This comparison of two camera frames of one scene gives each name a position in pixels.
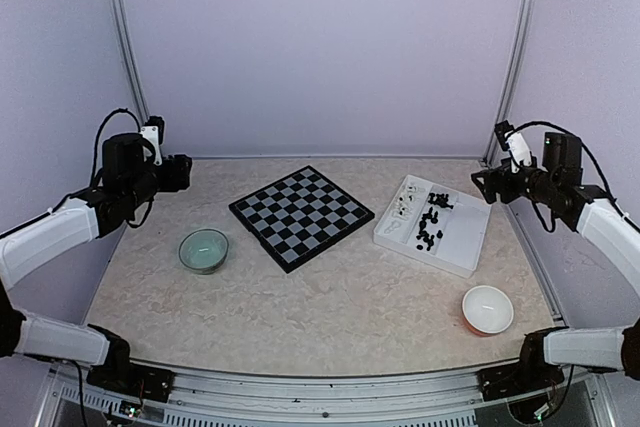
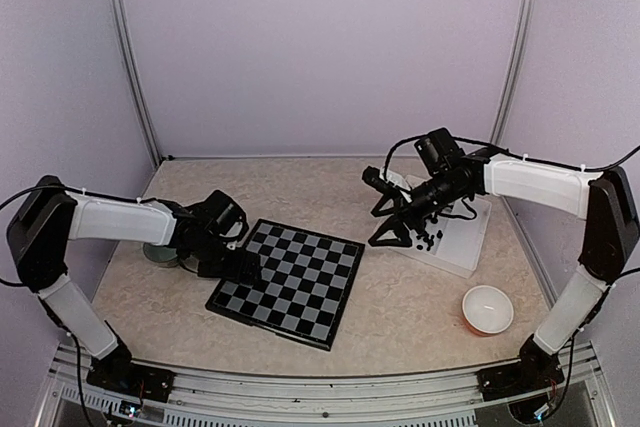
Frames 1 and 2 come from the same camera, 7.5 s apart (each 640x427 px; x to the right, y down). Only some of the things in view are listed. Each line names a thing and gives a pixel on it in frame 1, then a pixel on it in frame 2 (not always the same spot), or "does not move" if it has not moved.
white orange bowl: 486,310 does not move
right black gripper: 503,172 → 401,209
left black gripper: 177,173 → 235,272
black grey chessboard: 297,218 → 306,280
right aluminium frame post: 519,49 does not move
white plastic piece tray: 434,225 does not move
